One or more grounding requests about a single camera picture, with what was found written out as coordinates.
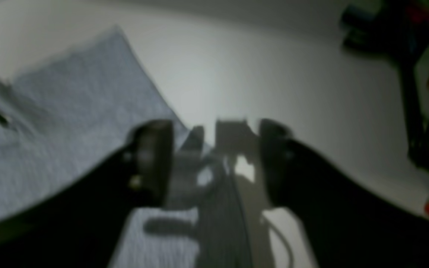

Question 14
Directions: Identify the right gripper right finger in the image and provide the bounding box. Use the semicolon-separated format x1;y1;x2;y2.
259;119;429;268

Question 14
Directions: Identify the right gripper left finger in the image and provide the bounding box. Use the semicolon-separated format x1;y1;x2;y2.
0;120;174;268

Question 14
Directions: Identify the light grey T-shirt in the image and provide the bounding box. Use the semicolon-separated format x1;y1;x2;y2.
0;26;252;268

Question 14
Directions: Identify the long bar blue clamp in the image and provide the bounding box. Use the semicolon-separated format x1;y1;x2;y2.
340;0;429;168

